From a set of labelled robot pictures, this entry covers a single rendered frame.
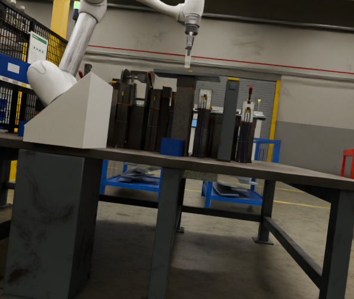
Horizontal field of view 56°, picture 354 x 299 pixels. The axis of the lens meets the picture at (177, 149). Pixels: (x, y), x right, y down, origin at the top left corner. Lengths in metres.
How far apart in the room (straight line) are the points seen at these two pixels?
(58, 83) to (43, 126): 0.25
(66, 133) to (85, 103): 0.15
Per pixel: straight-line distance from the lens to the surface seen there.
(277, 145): 4.14
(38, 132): 1.51
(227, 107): 1.86
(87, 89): 1.45
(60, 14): 3.25
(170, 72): 1.89
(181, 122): 1.87
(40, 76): 1.69
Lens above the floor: 0.77
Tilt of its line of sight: 1 degrees down
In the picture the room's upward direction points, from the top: 7 degrees clockwise
